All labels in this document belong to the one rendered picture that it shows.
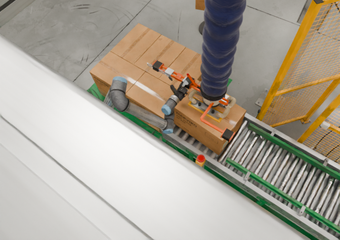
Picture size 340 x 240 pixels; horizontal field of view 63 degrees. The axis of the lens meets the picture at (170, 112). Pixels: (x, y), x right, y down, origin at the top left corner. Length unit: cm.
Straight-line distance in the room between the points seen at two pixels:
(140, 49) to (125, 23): 125
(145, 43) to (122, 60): 41
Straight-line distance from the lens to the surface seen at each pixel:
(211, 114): 250
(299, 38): 220
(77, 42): 485
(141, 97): 329
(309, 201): 304
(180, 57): 359
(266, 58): 441
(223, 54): 186
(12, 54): 18
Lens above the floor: 332
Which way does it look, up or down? 62 degrees down
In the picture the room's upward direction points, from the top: 7 degrees counter-clockwise
